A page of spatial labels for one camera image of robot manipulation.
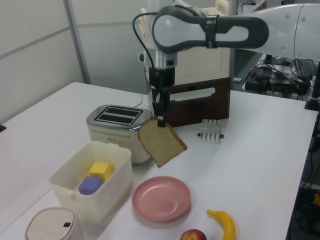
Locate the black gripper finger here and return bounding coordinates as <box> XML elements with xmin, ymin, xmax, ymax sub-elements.
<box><xmin>152</xmin><ymin>88</ymin><xmax>163</xmax><ymax>118</ymax></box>
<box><xmin>157</xmin><ymin>86</ymin><xmax>172</xmax><ymax>127</ymax></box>

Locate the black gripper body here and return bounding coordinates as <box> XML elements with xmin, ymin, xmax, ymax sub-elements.
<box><xmin>149</xmin><ymin>65</ymin><xmax>176</xmax><ymax>91</ymax></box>

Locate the brown toast bread slice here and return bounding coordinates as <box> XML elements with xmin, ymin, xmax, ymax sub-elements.
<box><xmin>137</xmin><ymin>115</ymin><xmax>188</xmax><ymax>169</ymax></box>

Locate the pink round plate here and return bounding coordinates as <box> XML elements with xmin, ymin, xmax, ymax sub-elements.
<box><xmin>131</xmin><ymin>175</ymin><xmax>192</xmax><ymax>224</ymax></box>

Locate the cream and chrome toaster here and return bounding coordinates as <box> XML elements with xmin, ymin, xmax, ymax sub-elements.
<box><xmin>85</xmin><ymin>104</ymin><xmax>154</xmax><ymax>167</ymax></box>

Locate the yellow cube block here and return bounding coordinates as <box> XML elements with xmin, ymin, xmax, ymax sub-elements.
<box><xmin>87</xmin><ymin>160</ymin><xmax>114</xmax><ymax>182</ymax></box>

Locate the white plastic storage box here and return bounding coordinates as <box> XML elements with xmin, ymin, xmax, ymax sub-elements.
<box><xmin>49</xmin><ymin>140</ymin><xmax>134</xmax><ymax>222</ymax></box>

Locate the purple cube block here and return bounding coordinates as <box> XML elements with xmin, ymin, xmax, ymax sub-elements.
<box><xmin>77</xmin><ymin>175</ymin><xmax>104</xmax><ymax>196</ymax></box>

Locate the red apple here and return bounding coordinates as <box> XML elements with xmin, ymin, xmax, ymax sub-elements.
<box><xmin>179</xmin><ymin>228</ymin><xmax>208</xmax><ymax>240</ymax></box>

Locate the yellow banana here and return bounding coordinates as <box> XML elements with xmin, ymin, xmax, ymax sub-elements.
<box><xmin>205</xmin><ymin>209</ymin><xmax>237</xmax><ymax>240</ymax></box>

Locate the black stand base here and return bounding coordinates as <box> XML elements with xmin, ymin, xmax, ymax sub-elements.
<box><xmin>303</xmin><ymin>71</ymin><xmax>320</xmax><ymax>111</ymax></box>

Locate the small cream lidded bin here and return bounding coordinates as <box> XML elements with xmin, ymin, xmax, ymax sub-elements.
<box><xmin>23</xmin><ymin>206</ymin><xmax>85</xmax><ymax>240</ymax></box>

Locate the brown drawer with white handle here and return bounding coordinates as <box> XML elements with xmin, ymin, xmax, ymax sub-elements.
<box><xmin>149</xmin><ymin>75</ymin><xmax>232</xmax><ymax>129</ymax></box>

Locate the cream cabinet with handle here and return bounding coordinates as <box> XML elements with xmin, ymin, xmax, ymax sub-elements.
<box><xmin>139</xmin><ymin>0</ymin><xmax>231</xmax><ymax>85</ymax></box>

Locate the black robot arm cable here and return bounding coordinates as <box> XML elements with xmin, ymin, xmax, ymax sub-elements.
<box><xmin>132</xmin><ymin>12</ymin><xmax>158</xmax><ymax>71</ymax></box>

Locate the black electronics with cables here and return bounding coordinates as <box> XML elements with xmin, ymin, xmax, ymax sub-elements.
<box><xmin>244</xmin><ymin>53</ymin><xmax>316</xmax><ymax>101</ymax></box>

